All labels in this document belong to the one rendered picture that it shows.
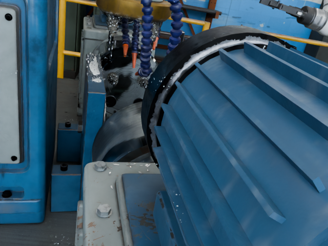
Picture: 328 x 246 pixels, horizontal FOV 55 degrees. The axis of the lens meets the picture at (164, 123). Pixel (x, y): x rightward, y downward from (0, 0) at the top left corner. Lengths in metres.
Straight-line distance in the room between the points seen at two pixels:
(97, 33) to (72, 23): 2.71
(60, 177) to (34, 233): 0.14
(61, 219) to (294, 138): 0.75
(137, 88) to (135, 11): 0.42
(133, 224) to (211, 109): 0.16
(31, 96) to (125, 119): 0.20
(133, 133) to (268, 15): 5.65
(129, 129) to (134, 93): 0.54
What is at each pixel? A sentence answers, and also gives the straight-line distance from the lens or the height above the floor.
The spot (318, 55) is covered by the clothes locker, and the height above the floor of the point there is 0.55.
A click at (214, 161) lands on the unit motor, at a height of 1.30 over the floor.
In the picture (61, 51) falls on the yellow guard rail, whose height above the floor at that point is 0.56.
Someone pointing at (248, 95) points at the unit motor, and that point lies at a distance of 0.22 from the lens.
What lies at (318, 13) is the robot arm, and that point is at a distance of 1.56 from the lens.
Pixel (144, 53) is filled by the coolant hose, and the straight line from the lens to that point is 0.66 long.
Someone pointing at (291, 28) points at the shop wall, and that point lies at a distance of 6.30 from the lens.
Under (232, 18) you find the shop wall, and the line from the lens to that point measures 5.94.
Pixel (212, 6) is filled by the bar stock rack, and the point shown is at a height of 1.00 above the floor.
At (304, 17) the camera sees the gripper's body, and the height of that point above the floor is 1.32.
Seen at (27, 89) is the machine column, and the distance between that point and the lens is 0.68.
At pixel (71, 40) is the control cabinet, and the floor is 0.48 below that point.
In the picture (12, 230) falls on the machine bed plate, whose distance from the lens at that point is 0.86.
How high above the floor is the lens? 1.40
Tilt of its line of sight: 25 degrees down
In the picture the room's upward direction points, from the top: 11 degrees clockwise
